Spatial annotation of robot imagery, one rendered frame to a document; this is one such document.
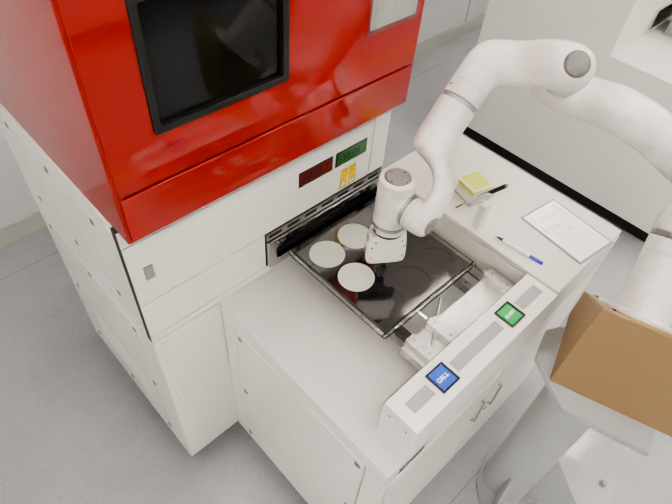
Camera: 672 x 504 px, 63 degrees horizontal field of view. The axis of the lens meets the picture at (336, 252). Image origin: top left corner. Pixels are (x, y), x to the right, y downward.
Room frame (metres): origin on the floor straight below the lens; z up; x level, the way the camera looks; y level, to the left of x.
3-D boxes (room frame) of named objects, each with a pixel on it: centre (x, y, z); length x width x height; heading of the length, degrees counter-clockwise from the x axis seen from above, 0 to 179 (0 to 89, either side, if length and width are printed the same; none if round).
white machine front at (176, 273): (1.02, 0.17, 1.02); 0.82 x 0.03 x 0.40; 138
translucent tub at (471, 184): (1.22, -0.38, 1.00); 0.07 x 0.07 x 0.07; 32
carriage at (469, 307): (0.84, -0.34, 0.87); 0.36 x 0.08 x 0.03; 138
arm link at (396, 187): (0.94, -0.12, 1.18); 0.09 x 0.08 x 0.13; 50
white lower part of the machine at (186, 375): (1.25, 0.42, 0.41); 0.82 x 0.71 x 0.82; 138
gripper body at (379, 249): (0.94, -0.12, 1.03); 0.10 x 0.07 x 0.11; 104
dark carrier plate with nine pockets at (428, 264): (1.01, -0.13, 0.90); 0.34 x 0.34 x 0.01; 48
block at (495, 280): (0.96, -0.45, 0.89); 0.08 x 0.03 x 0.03; 48
